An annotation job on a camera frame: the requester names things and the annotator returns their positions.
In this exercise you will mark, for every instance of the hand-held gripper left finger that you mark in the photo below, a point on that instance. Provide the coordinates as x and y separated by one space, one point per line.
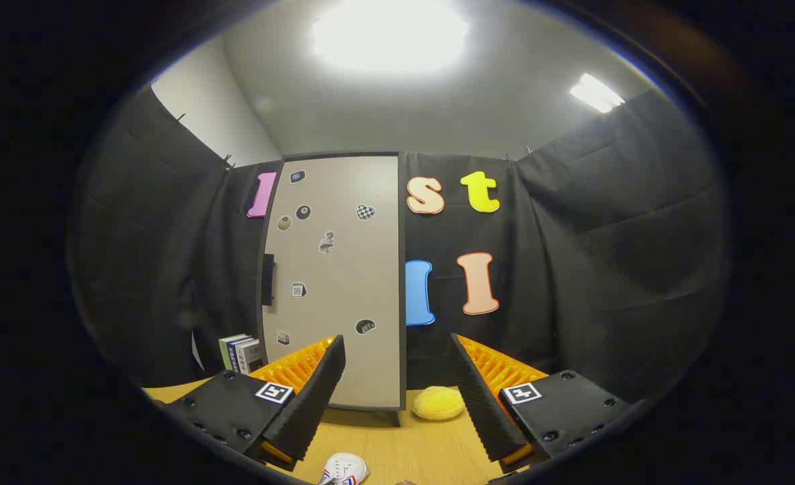
316 397

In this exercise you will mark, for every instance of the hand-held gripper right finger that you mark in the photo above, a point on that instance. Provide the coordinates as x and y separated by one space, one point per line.
485 411

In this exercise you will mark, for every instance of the white shoe with striped side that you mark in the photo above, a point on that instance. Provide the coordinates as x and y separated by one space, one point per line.
343 468

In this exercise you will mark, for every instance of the dark grey shoe cabinet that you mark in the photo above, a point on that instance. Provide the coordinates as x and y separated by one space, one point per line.
402 229

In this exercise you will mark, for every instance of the yellow plush ball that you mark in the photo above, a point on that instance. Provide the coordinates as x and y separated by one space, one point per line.
438 403

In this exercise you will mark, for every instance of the blue spine book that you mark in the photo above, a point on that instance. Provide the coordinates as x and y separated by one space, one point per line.
238 356

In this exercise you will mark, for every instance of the green spine book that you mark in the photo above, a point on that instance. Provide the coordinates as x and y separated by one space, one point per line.
226 351

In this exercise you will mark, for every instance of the black backdrop cloth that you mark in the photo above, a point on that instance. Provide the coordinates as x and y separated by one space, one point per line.
606 269

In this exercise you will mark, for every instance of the narrow ceiling light strip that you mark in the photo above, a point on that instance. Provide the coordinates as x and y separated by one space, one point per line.
596 93

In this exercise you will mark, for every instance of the large ceiling light panel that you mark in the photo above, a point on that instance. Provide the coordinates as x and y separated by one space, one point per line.
391 34

